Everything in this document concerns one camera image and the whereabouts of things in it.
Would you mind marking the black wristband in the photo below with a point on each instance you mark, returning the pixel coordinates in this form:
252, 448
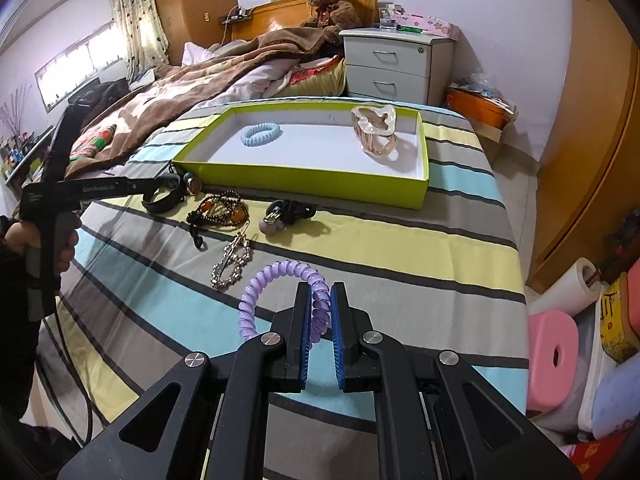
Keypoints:
165, 205

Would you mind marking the green-rimmed white tray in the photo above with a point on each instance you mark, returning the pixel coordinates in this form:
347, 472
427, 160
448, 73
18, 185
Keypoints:
320, 145

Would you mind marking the clear hair claw clip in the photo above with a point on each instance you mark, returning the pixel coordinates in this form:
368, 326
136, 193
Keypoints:
372, 147

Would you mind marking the pink plastic stool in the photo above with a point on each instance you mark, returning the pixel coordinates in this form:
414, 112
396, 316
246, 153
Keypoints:
542, 340

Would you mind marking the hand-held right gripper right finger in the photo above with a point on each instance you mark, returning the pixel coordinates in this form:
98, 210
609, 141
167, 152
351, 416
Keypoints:
339, 340

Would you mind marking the yellow bag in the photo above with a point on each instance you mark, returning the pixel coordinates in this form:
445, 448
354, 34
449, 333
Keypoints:
617, 320

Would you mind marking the drinking glass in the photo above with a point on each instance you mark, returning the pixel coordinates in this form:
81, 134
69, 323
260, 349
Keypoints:
389, 19

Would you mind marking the red patterned pillow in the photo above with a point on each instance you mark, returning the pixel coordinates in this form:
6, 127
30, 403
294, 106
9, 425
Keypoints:
315, 75

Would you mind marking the white duvet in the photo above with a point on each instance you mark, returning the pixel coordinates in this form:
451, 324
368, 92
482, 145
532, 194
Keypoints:
260, 80

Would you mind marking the pink tissue box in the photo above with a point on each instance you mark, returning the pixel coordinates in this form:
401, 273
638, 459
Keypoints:
435, 27

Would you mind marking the wooden wardrobe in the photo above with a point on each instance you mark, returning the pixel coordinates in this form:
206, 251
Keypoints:
195, 0

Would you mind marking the person's left hand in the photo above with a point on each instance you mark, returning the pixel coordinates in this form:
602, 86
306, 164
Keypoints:
22, 237

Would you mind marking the white paper roll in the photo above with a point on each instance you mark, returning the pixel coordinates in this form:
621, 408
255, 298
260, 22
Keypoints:
570, 285

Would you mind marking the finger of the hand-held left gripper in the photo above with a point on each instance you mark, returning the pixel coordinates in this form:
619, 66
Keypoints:
155, 186

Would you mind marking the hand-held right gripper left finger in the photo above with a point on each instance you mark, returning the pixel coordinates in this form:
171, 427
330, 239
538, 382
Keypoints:
301, 340

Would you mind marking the wooden door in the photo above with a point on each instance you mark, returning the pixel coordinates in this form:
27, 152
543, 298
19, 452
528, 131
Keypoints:
590, 135

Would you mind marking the power strip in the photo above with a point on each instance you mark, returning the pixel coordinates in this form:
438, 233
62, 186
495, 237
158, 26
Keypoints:
237, 15

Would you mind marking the red green cushion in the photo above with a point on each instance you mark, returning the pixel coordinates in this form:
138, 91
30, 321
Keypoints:
92, 144

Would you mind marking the clear plastic bag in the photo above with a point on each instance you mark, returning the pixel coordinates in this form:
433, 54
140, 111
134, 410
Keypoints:
477, 84

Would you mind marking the dotted curtain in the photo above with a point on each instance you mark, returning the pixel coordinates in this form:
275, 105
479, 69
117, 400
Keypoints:
140, 20

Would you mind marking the wooden headboard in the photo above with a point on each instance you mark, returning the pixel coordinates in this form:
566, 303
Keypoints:
280, 15

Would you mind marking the window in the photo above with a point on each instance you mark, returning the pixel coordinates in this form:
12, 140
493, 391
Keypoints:
75, 65

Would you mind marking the grey nightstand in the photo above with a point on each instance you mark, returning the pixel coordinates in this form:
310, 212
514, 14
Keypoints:
390, 60

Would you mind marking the brown teddy bear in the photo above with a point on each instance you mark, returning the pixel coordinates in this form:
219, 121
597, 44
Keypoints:
330, 5

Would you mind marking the orange box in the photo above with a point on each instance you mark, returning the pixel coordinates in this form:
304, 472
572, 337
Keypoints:
475, 110

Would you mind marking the brown blanket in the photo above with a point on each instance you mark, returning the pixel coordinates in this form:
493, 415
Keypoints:
200, 80

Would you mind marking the rhinestone hair clip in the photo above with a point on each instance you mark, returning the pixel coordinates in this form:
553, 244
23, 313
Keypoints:
225, 267

